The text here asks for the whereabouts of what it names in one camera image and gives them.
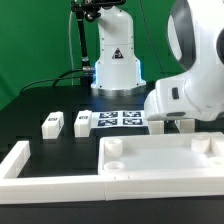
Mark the white desk top tray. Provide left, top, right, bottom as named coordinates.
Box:
left=98, top=132, right=224, bottom=175

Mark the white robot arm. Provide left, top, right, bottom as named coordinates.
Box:
left=91, top=0, right=224, bottom=121

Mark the marker sheet black white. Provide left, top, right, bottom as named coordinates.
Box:
left=91, top=110, right=147, bottom=128

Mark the white U-shaped fence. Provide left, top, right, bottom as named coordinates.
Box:
left=0, top=141, right=224, bottom=204

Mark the black cable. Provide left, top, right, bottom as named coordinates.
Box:
left=19, top=68, right=96, bottom=95

